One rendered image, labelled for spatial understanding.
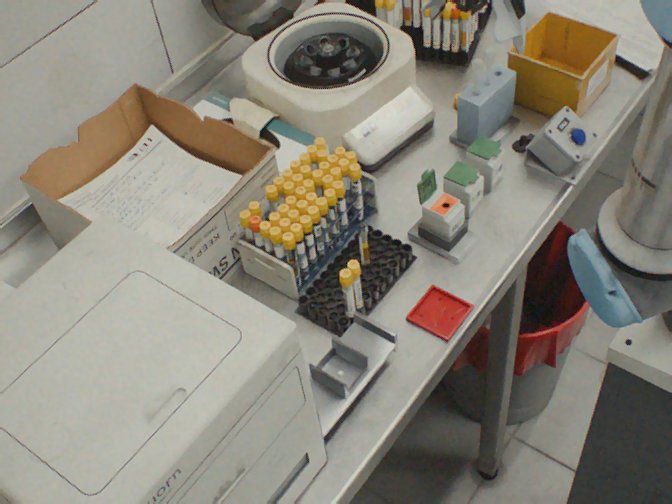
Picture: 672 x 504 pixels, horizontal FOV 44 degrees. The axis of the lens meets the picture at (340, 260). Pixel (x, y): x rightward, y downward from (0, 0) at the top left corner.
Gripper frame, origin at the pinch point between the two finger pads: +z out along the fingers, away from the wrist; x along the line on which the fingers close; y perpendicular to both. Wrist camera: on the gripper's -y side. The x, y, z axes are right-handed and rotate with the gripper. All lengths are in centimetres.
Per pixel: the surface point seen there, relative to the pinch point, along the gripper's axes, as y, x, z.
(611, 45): -21.9, 10.9, 10.9
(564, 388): -20, 16, 108
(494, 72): -5.9, -0.6, 10.9
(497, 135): -2.6, 2.7, 19.9
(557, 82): -12.0, 7.3, 13.4
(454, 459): 12, 6, 108
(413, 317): 33.7, 13.1, 20.7
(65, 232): 55, -34, 15
